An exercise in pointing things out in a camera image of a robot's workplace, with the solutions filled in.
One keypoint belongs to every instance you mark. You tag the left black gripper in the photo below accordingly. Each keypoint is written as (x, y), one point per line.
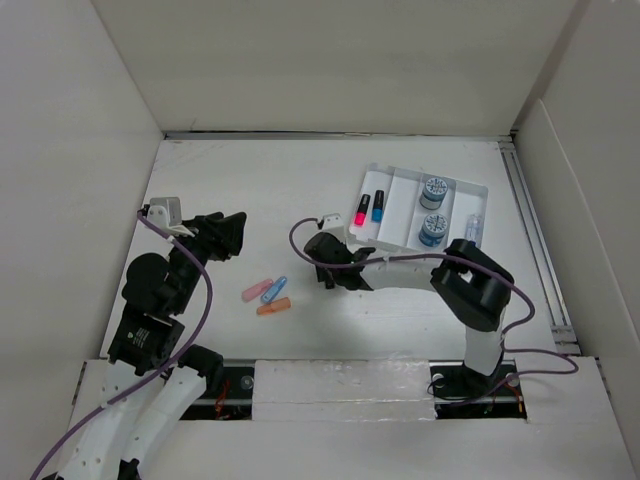
(221, 235)

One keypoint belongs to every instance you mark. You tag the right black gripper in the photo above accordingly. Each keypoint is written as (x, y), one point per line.
(323, 275)

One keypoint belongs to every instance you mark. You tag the pink cap black highlighter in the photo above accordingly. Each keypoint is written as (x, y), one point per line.
(362, 209)

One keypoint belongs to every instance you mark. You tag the blue cap black highlighter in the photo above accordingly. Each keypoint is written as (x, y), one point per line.
(378, 206)

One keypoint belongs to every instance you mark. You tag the orange translucent eraser case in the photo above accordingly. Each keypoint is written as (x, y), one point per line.
(276, 306)

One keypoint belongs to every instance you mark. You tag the blue slime jar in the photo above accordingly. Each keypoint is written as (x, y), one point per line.
(433, 193)
(434, 228)

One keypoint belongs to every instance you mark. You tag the clear glue stick blue cap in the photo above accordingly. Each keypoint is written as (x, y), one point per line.
(473, 230)

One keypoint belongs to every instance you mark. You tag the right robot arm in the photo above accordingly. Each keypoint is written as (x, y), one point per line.
(475, 298)

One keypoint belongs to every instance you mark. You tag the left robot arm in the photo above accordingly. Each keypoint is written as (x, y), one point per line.
(151, 379)

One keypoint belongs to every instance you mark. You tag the pink translucent eraser case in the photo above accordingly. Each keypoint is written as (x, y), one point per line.
(256, 290)

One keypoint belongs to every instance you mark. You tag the blue translucent eraser case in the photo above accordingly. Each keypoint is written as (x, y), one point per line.
(274, 290)

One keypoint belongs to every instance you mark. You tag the white divided organizer tray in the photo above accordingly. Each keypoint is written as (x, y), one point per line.
(403, 214)

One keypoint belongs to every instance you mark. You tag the white foam block front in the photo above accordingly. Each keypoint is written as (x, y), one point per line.
(348, 391)

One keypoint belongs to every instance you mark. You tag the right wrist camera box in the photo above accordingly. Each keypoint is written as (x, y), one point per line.
(333, 224)

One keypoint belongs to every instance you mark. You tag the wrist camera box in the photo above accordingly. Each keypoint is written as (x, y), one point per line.
(333, 224)
(164, 213)

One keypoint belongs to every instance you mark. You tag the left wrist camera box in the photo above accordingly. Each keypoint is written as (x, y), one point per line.
(164, 213)

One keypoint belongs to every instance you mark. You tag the metal rail right edge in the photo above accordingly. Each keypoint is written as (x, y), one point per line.
(560, 324)

